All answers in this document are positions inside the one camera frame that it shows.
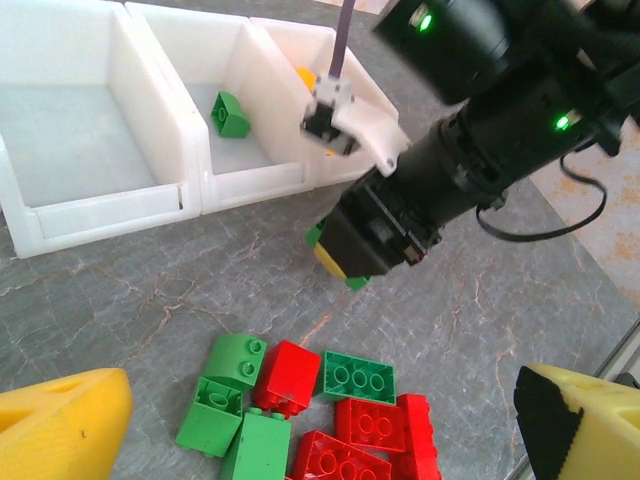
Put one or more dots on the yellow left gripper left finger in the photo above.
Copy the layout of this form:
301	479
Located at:
60	425

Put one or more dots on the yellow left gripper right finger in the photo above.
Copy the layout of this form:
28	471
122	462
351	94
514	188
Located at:
605	430

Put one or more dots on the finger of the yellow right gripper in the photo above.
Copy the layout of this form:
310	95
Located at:
360	250

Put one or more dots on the green two-by-three lego brick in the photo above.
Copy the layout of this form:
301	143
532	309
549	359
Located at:
357	377

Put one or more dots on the red two-by-two lego brick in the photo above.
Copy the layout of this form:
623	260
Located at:
290	375

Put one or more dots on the green sloped lego brick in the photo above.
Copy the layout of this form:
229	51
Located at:
232	122

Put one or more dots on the red two-by-four lego brick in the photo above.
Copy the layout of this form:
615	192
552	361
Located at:
340	462

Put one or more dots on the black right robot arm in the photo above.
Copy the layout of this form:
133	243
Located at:
475	45

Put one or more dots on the white plastic bin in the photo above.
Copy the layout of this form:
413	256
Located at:
285	60
250	187
100	220

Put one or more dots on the green two-by-two lego brick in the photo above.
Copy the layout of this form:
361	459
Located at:
260	450
207	425

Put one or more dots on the green curved lego brick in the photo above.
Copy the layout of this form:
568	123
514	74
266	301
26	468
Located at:
230	360

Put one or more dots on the aluminium frame rail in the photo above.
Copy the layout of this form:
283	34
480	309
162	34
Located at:
615	350

